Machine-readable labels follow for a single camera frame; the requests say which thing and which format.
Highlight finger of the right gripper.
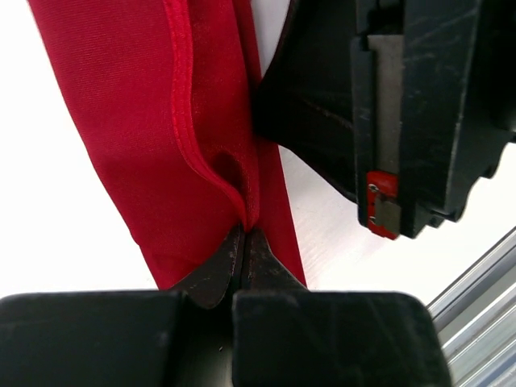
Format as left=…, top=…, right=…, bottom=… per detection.
left=252, top=0, right=356, bottom=202

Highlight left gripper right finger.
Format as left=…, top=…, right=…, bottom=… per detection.
left=239, top=228, right=307, bottom=291

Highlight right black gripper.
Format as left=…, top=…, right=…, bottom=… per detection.
left=351, top=1, right=515, bottom=239

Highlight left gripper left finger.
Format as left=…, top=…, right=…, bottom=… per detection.
left=171, top=226, right=246, bottom=310

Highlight red cloth napkin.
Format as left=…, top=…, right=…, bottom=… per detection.
left=30, top=1, right=305, bottom=289

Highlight aluminium mounting rail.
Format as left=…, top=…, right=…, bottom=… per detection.
left=428, top=230, right=516, bottom=386

